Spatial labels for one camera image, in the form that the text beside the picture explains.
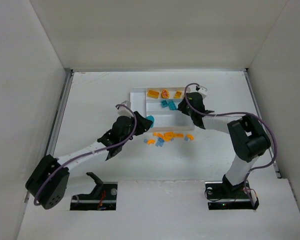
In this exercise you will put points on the orange brick right end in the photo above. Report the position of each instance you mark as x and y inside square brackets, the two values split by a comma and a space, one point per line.
[178, 135]

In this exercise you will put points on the orange curved tube piece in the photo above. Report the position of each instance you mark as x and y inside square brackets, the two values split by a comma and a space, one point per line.
[168, 136]

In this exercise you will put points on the teal long lego brick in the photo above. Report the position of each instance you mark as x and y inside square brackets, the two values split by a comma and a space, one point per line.
[172, 106]

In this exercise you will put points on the yellow rounded lego brick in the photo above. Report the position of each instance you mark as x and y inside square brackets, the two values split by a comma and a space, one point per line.
[178, 94]

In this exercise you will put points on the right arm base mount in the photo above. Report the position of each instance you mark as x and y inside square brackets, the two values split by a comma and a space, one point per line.
[219, 198]

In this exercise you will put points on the teal rounded lego piece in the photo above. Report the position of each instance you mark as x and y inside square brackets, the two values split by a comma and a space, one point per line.
[152, 119]

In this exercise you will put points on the teal small lego brick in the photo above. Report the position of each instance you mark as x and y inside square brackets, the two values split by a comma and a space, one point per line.
[164, 104]

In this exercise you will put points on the yellow long lego brick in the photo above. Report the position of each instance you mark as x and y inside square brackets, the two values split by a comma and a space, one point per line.
[153, 94]

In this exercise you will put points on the light blue flat plate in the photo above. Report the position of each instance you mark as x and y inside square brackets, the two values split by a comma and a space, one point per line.
[160, 142]

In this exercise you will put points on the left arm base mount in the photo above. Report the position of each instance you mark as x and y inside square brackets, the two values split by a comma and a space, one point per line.
[103, 196]

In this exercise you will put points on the yellow oval butterfly lego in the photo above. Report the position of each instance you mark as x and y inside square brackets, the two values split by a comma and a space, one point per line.
[165, 94]

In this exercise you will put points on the white divided sorting tray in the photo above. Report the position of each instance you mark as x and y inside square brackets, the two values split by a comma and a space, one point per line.
[165, 119]

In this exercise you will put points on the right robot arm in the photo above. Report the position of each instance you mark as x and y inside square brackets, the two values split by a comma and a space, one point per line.
[248, 137]

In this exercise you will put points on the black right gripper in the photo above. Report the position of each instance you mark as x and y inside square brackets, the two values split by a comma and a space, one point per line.
[186, 106]

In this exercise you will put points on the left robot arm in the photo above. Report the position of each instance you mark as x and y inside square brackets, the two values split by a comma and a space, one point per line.
[55, 177]

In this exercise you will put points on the orange curved quarter piece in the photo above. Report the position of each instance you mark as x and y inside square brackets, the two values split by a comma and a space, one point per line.
[151, 142]

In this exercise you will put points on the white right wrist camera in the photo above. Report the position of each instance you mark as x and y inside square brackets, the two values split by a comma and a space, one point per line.
[202, 90]

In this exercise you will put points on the orange rectangular lego brick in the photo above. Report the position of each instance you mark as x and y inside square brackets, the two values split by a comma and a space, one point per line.
[159, 135]

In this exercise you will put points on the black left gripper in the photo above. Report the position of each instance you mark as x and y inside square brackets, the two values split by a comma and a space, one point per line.
[140, 122]

